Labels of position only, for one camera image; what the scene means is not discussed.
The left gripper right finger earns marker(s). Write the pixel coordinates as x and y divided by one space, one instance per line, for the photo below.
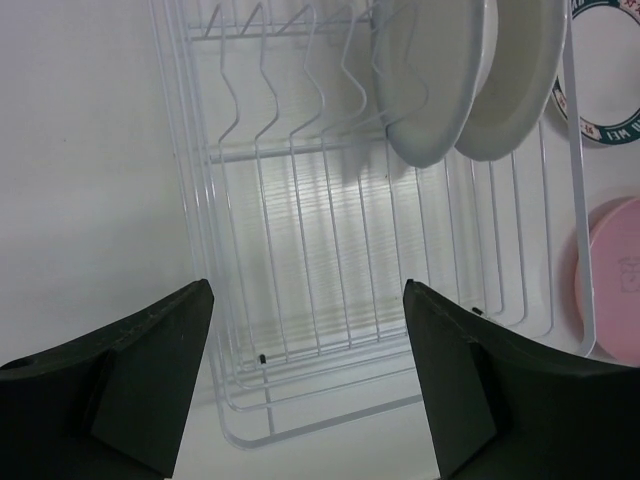
502 406

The white wire dish rack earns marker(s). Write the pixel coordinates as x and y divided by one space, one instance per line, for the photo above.
307 224

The pink plate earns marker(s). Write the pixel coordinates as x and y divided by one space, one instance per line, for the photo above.
608 314

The white ribbed plate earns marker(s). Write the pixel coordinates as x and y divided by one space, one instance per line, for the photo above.
530 42

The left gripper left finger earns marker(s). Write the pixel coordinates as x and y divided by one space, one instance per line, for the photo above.
112 403

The clear glass plate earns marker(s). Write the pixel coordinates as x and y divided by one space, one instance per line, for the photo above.
430 59

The green rimmed white plate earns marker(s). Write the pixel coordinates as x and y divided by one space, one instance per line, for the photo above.
606 62

